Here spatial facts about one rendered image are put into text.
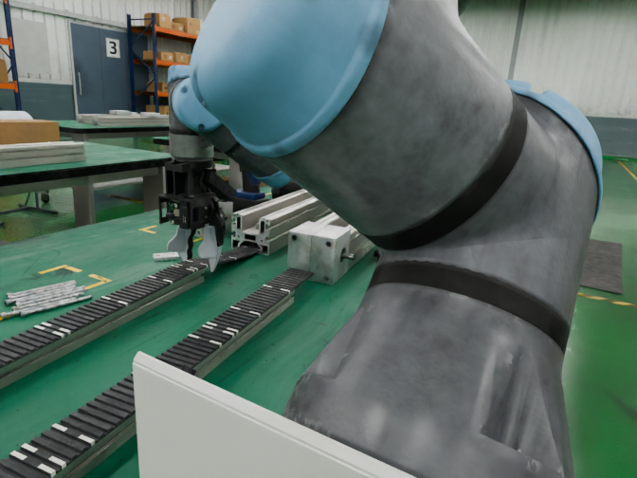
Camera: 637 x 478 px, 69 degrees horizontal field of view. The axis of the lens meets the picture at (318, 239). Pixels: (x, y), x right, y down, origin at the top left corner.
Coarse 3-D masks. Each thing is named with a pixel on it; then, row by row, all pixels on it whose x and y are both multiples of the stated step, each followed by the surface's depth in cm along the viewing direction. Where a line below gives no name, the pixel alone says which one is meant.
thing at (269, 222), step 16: (304, 192) 136; (256, 208) 112; (272, 208) 118; (288, 208) 114; (304, 208) 119; (320, 208) 130; (240, 224) 108; (256, 224) 109; (272, 224) 104; (288, 224) 112; (240, 240) 107; (256, 240) 105; (272, 240) 105
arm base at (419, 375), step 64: (384, 320) 23; (448, 320) 22; (512, 320) 22; (320, 384) 22; (384, 384) 20; (448, 384) 20; (512, 384) 21; (384, 448) 19; (448, 448) 18; (512, 448) 20
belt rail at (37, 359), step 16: (176, 288) 82; (144, 304) 75; (112, 320) 69; (128, 320) 71; (80, 336) 64; (96, 336) 66; (48, 352) 60; (64, 352) 61; (16, 368) 56; (32, 368) 57; (0, 384) 54
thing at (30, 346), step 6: (12, 336) 59; (18, 336) 59; (6, 342) 57; (12, 342) 57; (18, 342) 57; (24, 342) 58; (30, 342) 57; (36, 342) 57; (18, 348) 56; (24, 348) 56; (30, 348) 56; (36, 348) 57
